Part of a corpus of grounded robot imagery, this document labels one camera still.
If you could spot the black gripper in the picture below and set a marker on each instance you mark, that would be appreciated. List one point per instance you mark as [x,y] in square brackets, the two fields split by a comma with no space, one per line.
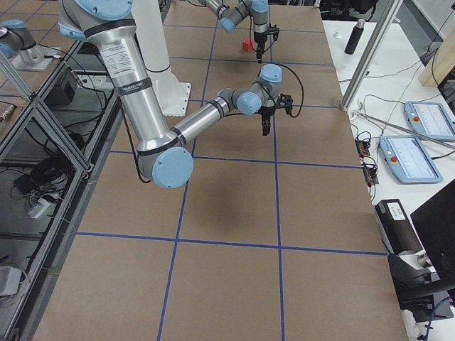
[266,112]
[259,40]

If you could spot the red block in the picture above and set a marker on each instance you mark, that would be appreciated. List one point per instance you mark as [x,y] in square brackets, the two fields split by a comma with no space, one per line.
[247,45]

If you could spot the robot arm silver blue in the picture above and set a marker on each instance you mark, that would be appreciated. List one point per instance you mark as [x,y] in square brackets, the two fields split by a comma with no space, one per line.
[130,38]
[257,11]

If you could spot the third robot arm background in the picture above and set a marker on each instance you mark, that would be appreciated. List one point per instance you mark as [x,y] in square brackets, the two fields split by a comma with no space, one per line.
[19,46]

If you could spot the black water bottle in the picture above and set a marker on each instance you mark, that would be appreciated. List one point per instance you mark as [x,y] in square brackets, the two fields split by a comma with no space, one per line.
[354,38]

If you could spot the teach pendant near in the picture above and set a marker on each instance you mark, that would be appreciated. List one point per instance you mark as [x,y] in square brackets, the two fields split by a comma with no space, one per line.
[408,160]

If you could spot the teach pendant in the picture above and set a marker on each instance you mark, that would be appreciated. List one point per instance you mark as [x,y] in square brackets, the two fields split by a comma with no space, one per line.
[408,160]
[430,119]

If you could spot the teach pendant far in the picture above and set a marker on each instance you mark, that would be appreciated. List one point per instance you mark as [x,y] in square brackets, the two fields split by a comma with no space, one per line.
[430,119]

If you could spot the black box white label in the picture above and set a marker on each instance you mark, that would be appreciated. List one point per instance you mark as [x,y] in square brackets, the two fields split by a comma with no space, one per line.
[396,230]

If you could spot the black monitor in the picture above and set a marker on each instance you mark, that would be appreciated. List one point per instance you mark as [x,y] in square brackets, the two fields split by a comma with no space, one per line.
[418,290]

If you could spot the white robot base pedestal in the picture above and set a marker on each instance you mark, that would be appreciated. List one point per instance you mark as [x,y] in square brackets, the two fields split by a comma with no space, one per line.
[172,95]

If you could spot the aluminium frame post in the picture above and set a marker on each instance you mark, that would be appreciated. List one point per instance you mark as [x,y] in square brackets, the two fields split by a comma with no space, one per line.
[368,55]

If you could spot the aluminium frame rack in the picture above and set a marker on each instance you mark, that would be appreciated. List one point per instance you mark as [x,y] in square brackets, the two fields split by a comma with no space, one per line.
[52,149]

